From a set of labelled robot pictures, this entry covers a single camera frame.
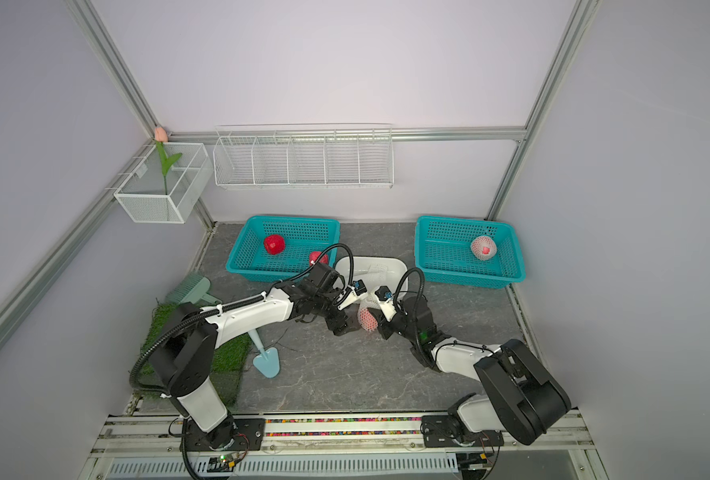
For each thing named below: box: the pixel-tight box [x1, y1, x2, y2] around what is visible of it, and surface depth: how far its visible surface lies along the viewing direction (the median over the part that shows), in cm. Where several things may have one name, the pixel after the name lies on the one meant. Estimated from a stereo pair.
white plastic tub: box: [335, 256, 407, 300], surface depth 104 cm
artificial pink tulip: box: [154, 126, 183, 195], surface depth 91 cm
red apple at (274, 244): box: [264, 234, 285, 255], surface depth 110 cm
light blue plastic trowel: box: [248, 329, 280, 378], surface depth 87 cm
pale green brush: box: [165, 272, 222, 305], surface depth 103 cm
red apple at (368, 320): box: [360, 308, 378, 331], surface depth 88 cm
